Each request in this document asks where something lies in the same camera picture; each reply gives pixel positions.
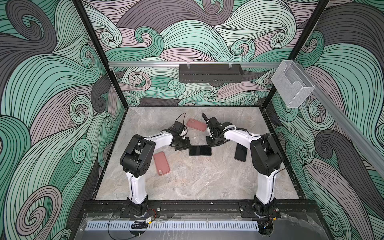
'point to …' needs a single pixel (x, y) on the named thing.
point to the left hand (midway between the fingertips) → (191, 146)
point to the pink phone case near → (161, 163)
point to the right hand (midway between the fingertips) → (210, 144)
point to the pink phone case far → (197, 125)
